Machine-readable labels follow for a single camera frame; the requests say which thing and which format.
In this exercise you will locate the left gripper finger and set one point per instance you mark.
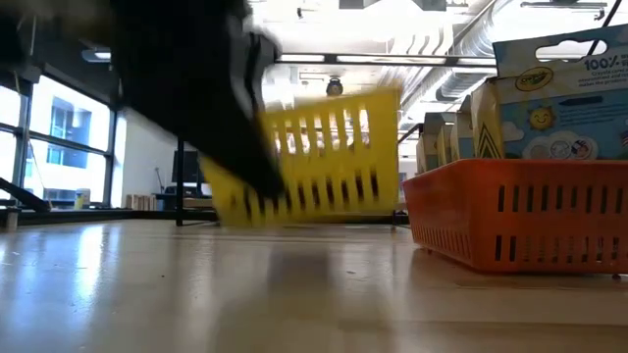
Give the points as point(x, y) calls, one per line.
point(240, 157)

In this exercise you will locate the yellow plastic basket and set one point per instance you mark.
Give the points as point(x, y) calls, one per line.
point(338, 162)

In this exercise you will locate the green yellow crayon box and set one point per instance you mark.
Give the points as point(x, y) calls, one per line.
point(486, 127)

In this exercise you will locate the large blue Crayola box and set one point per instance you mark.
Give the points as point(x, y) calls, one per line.
point(564, 113)

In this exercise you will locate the dark monitor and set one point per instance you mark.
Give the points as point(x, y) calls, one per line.
point(186, 166)

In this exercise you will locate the wooden blocks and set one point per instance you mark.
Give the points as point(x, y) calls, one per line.
point(140, 202)

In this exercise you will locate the black ceiling spotlight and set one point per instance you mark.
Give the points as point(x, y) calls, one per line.
point(334, 87)

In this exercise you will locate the yellow bottle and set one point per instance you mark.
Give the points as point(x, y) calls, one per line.
point(81, 198)

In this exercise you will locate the long ceiling light bar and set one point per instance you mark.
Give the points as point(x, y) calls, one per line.
point(392, 59)

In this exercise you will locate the pale cardboard box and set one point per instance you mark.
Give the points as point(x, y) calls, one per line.
point(432, 142)

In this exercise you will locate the black diagonal strut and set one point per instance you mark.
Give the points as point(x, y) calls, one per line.
point(24, 196)

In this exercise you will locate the pale blue crayon box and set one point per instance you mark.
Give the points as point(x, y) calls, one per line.
point(462, 137)

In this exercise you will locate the orange plastic basket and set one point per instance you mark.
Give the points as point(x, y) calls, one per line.
point(539, 171)

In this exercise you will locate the black metal frame post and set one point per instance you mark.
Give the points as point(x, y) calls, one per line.
point(180, 186)
point(409, 133)

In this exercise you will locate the black table edge rail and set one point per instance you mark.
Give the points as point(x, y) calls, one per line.
point(98, 215)

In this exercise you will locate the silver ventilation duct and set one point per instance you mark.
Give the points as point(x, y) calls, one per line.
point(461, 81)

